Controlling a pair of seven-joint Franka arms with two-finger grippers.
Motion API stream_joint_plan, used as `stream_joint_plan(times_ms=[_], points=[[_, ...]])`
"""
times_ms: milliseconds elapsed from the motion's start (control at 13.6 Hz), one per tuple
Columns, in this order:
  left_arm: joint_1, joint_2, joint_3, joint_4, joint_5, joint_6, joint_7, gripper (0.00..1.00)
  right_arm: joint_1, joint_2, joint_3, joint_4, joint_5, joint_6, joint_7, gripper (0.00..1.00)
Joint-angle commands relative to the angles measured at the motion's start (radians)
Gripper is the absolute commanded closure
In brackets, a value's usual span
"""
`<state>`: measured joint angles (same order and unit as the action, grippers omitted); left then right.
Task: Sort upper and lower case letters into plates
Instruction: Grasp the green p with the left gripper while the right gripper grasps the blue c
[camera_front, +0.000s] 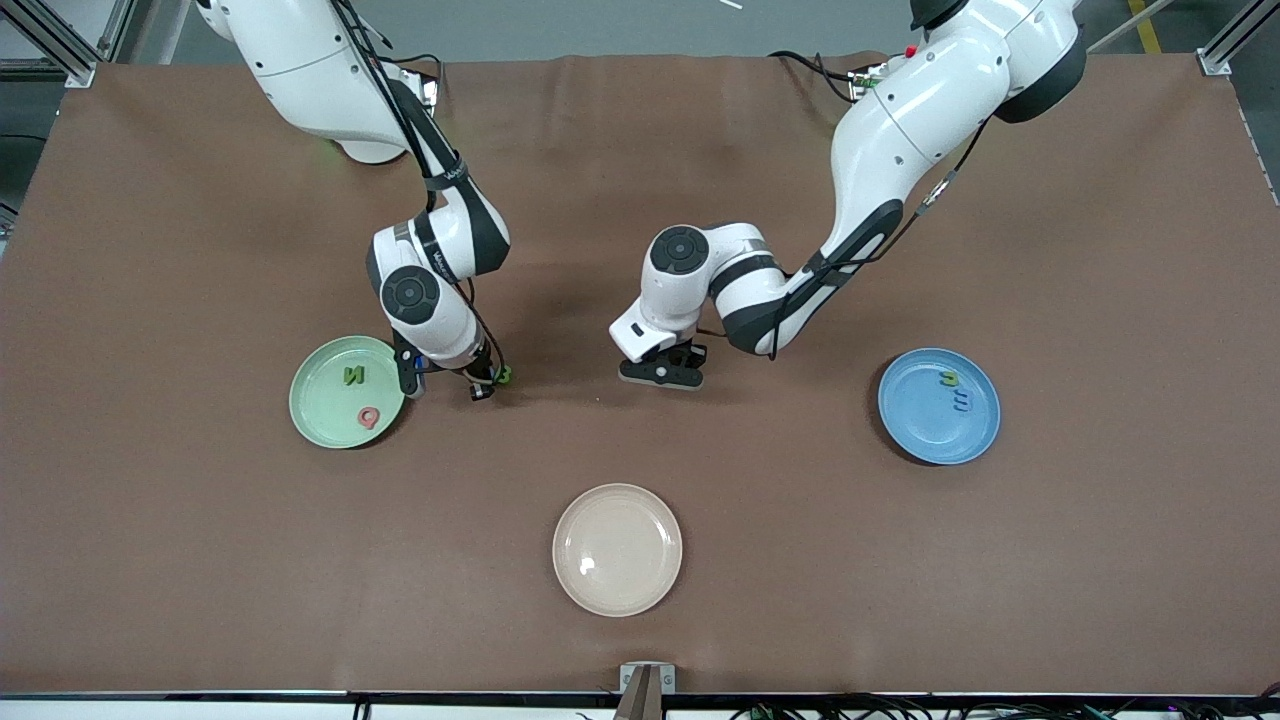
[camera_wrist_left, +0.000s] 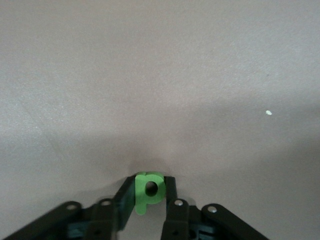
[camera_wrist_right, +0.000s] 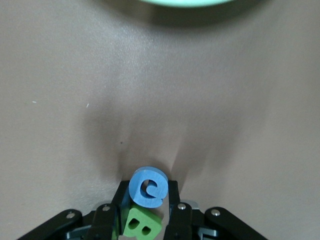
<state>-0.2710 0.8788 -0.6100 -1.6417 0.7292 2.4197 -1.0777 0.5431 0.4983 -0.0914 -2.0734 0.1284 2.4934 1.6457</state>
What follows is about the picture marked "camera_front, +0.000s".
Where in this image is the blue plate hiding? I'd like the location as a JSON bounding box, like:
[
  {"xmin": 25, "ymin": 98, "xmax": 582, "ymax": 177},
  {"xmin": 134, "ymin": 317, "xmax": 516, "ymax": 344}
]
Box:
[{"xmin": 877, "ymin": 347, "xmax": 1002, "ymax": 466}]

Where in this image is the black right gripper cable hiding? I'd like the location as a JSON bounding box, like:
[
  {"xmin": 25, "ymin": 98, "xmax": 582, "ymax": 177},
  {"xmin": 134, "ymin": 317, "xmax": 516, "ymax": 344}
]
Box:
[{"xmin": 452, "ymin": 278, "xmax": 505, "ymax": 389}]

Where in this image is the beige plate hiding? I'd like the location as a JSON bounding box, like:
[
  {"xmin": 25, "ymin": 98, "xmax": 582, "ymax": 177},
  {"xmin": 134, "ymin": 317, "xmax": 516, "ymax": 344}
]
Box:
[{"xmin": 552, "ymin": 483, "xmax": 684, "ymax": 618}]

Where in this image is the green plate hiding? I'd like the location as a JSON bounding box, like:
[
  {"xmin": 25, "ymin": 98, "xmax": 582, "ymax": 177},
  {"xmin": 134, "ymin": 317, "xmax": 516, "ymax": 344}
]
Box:
[{"xmin": 289, "ymin": 335, "xmax": 409, "ymax": 450}]

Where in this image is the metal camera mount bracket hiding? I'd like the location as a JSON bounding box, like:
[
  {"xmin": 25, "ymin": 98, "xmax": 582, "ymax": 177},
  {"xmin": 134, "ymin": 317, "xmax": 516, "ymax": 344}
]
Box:
[{"xmin": 620, "ymin": 662, "xmax": 676, "ymax": 720}]

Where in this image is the black arm base cable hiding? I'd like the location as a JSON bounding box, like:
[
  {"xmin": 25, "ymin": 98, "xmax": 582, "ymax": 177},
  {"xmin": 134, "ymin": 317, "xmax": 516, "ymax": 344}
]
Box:
[{"xmin": 768, "ymin": 50, "xmax": 861, "ymax": 106}]

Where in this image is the brown table cover sheet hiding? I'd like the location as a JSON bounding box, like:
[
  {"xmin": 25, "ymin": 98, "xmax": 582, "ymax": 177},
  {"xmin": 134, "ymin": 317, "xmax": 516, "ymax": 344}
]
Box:
[{"xmin": 0, "ymin": 52, "xmax": 1280, "ymax": 698}]

